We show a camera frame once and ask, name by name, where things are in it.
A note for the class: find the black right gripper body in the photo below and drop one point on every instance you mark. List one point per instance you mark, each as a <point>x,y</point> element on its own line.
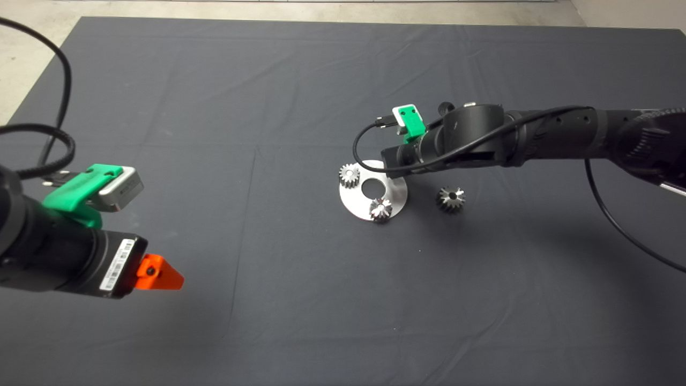
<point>407,155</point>

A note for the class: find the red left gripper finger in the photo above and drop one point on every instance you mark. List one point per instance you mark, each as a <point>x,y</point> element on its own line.
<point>165,280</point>

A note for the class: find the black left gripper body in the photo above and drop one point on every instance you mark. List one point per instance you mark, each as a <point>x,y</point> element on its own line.
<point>115,264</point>

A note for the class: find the large steel gear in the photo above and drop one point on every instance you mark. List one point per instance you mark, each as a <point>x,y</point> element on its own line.
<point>450,199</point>

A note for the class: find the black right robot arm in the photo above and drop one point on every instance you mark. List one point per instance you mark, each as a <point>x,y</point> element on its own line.
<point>563,136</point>

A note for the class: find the small steel spur gear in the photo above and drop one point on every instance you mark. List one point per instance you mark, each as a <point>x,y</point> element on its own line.
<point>381,210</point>
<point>349,176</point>

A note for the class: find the round metal plate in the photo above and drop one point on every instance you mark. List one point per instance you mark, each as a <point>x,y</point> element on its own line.
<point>399,198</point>

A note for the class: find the green right camera mount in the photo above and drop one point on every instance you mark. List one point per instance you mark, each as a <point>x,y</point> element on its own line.
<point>414,124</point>

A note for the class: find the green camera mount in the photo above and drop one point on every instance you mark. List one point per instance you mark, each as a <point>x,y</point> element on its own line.
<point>72,194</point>
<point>414,124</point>

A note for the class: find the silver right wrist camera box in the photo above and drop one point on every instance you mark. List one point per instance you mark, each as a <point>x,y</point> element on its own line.
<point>401,117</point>

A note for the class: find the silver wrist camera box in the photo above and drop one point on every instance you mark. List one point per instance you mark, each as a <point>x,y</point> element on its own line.
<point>401,117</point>
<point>120,188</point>

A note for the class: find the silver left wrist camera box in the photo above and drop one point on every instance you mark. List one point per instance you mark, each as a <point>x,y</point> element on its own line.
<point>120,188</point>

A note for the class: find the green left camera mount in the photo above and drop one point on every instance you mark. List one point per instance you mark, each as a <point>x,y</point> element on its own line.
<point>72,194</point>

